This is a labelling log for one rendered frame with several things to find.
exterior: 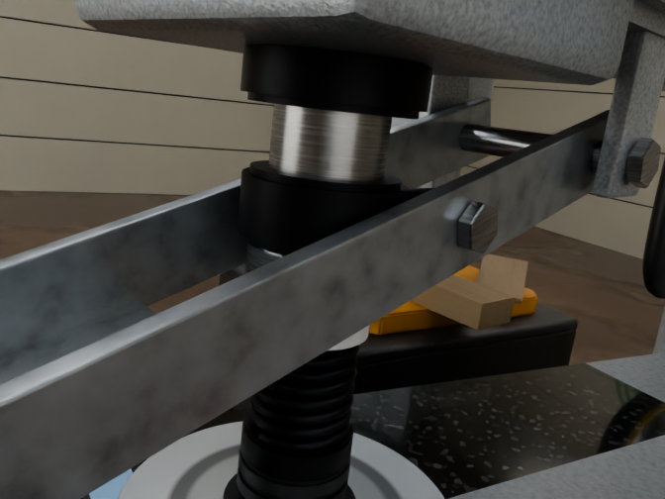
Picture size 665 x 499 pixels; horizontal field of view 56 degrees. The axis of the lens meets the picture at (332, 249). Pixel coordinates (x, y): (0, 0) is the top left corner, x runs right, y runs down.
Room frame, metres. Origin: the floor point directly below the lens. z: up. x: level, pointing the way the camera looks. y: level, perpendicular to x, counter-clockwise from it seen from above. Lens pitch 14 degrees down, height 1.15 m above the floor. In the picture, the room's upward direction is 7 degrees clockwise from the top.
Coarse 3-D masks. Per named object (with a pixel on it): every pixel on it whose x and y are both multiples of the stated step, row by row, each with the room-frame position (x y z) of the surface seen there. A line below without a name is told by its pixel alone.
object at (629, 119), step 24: (648, 0) 0.38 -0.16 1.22; (648, 24) 0.40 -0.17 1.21; (624, 48) 0.41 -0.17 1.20; (648, 48) 0.41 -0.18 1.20; (624, 72) 0.41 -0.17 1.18; (648, 72) 0.42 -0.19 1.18; (432, 96) 0.52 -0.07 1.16; (456, 96) 0.54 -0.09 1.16; (624, 96) 0.41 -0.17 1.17; (648, 96) 0.42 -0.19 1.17; (624, 120) 0.41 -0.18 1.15; (648, 120) 0.43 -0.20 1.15; (624, 144) 0.41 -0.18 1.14; (600, 168) 0.41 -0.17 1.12; (624, 168) 0.42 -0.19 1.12; (600, 192) 0.41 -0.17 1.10; (624, 192) 0.42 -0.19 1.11
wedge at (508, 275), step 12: (492, 264) 1.38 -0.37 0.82; (504, 264) 1.38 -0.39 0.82; (516, 264) 1.39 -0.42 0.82; (480, 276) 1.31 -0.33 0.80; (492, 276) 1.32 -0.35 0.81; (504, 276) 1.32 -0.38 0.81; (516, 276) 1.32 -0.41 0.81; (492, 288) 1.26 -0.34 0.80; (504, 288) 1.27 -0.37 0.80; (516, 288) 1.27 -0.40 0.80; (516, 300) 1.22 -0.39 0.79
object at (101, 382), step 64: (448, 128) 0.50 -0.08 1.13; (576, 128) 0.42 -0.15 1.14; (448, 192) 0.32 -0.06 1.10; (512, 192) 0.37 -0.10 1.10; (576, 192) 0.42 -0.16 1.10; (64, 256) 0.29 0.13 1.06; (128, 256) 0.31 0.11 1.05; (192, 256) 0.34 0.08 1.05; (320, 256) 0.26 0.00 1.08; (384, 256) 0.29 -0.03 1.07; (448, 256) 0.33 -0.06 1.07; (0, 320) 0.27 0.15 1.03; (64, 320) 0.29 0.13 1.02; (128, 320) 0.30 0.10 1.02; (192, 320) 0.22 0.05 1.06; (256, 320) 0.24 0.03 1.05; (320, 320) 0.26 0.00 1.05; (0, 384) 0.25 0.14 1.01; (64, 384) 0.18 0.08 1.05; (128, 384) 0.20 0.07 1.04; (192, 384) 0.22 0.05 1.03; (256, 384) 0.24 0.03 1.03; (0, 448) 0.17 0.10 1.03; (64, 448) 0.18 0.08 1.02; (128, 448) 0.20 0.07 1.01
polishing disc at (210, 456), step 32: (192, 448) 0.39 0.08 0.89; (224, 448) 0.40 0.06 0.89; (352, 448) 0.42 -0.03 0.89; (384, 448) 0.42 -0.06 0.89; (128, 480) 0.35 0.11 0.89; (160, 480) 0.35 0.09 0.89; (192, 480) 0.36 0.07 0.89; (224, 480) 0.36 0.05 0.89; (352, 480) 0.38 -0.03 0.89; (384, 480) 0.38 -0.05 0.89; (416, 480) 0.38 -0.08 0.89
